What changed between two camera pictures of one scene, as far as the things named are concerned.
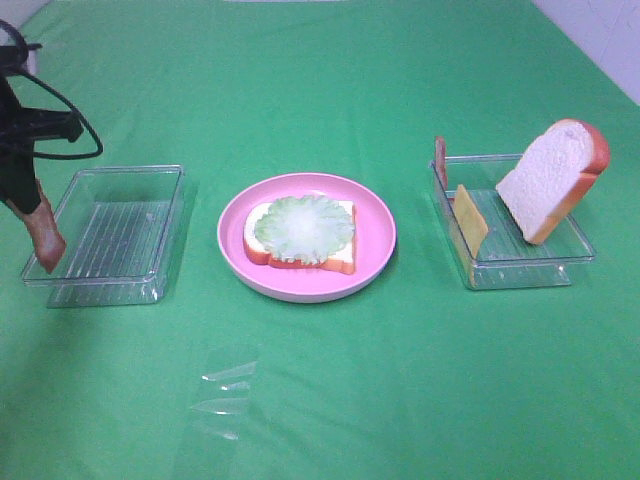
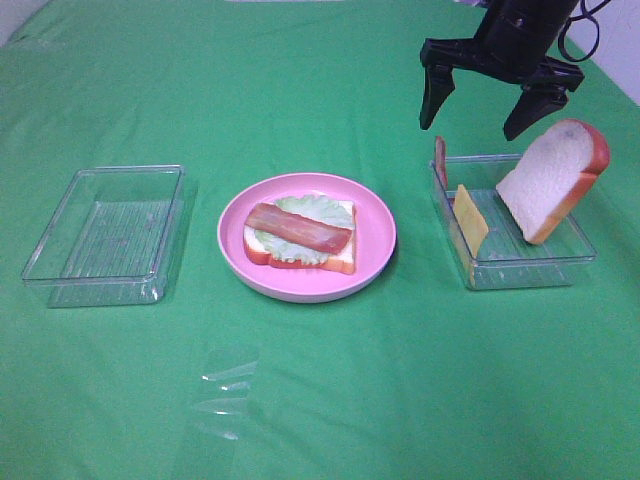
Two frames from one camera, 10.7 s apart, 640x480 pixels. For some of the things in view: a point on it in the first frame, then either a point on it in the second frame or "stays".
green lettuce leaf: x=305 y=229 stays
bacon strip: x=441 y=161 stays
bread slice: x=342 y=260 stays
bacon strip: x=48 y=241 -> x=275 y=222
